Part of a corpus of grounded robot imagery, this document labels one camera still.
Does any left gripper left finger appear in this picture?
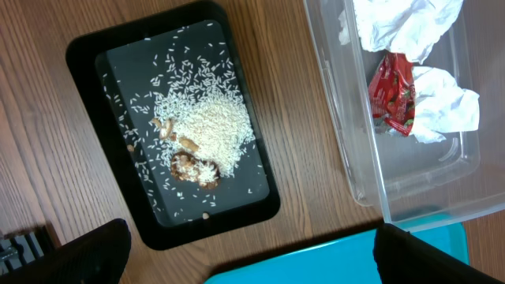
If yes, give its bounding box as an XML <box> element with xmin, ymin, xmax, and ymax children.
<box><xmin>1</xmin><ymin>219</ymin><xmax>132</xmax><ymax>284</ymax></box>

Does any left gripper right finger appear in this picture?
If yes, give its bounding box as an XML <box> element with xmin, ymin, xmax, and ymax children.
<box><xmin>373</xmin><ymin>224</ymin><xmax>504</xmax><ymax>284</ymax></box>

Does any brown food scrap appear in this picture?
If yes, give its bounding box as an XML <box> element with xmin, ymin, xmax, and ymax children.
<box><xmin>170</xmin><ymin>151</ymin><xmax>220</xmax><ymax>189</ymax></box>

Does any red snack wrapper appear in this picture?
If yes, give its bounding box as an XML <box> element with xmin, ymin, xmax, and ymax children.
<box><xmin>368</xmin><ymin>53</ymin><xmax>416</xmax><ymax>136</ymax></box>

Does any pile of rice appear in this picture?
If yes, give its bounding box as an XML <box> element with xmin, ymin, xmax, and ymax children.
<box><xmin>100</xmin><ymin>21</ymin><xmax>265</xmax><ymax>220</ymax></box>

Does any white napkin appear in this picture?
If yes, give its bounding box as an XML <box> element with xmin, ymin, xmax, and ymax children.
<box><xmin>353</xmin><ymin>0</ymin><xmax>480</xmax><ymax>144</ymax></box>

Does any teal serving tray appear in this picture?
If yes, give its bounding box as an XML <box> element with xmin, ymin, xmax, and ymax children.
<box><xmin>204</xmin><ymin>222</ymin><xmax>469</xmax><ymax>284</ymax></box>

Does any clear plastic bin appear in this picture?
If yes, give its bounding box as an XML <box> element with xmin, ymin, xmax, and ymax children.
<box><xmin>305</xmin><ymin>1</ymin><xmax>504</xmax><ymax>231</ymax></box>

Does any black tray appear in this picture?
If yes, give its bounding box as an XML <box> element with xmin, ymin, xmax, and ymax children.
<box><xmin>65</xmin><ymin>1</ymin><xmax>280</xmax><ymax>250</ymax></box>

